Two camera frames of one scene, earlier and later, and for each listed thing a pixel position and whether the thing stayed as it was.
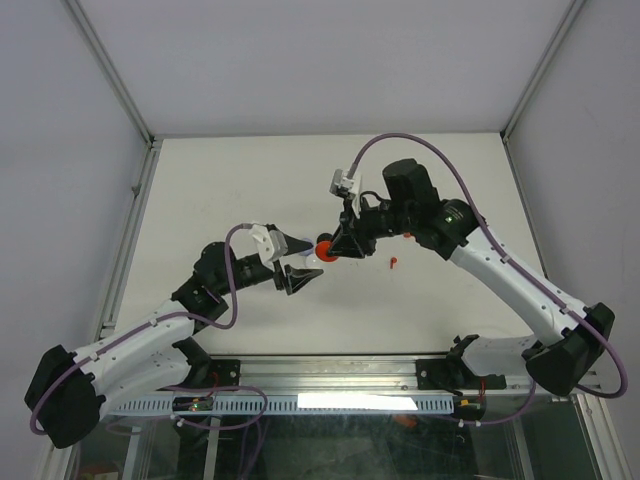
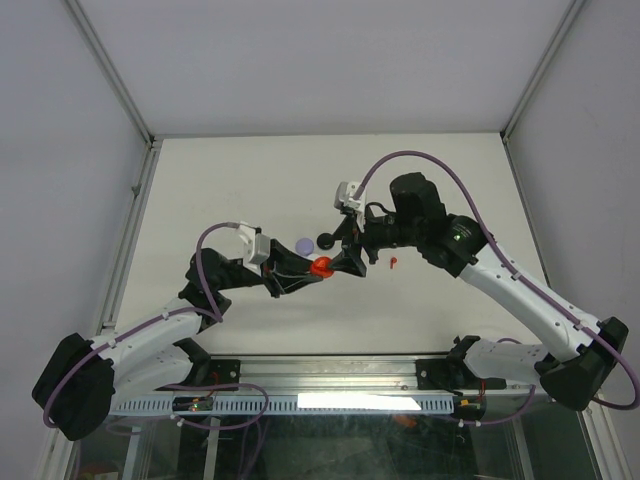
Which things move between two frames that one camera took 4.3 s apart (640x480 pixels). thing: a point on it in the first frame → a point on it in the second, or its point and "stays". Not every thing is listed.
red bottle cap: [321, 251] → [320, 267]
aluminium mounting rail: [377, 374] stays
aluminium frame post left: [76, 12] stays
